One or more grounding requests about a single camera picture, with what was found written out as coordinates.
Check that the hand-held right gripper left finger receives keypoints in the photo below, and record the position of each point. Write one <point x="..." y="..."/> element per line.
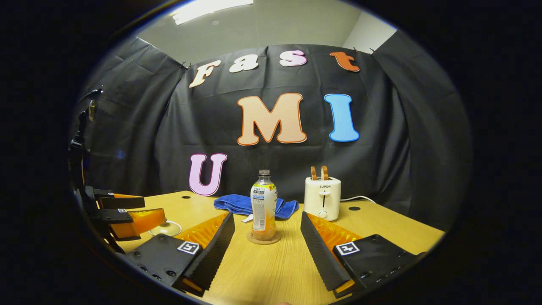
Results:
<point x="216" y="250"/>

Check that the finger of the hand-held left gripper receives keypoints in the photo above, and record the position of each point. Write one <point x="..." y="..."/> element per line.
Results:
<point x="123" y="202"/>
<point x="135" y="222"/>

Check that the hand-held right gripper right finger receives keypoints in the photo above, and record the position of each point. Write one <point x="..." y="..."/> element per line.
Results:
<point x="319" y="250"/>

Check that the round brown coaster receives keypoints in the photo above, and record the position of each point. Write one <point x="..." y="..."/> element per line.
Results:
<point x="250" y="239"/>

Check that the plastic water bottle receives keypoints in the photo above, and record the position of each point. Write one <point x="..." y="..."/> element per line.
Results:
<point x="264" y="207"/>

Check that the white saucer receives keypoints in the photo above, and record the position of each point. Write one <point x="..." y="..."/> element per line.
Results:
<point x="169" y="228"/>

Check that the folded blue towel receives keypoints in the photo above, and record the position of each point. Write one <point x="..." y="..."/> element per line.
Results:
<point x="230" y="203"/>

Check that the white toaster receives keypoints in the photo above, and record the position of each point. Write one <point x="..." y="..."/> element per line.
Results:
<point x="322" y="197"/>

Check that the bread slice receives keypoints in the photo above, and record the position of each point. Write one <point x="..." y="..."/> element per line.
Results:
<point x="324" y="172"/>
<point x="313" y="173"/>

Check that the black backdrop cloth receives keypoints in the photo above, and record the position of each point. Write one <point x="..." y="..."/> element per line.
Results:
<point x="169" y="127"/>

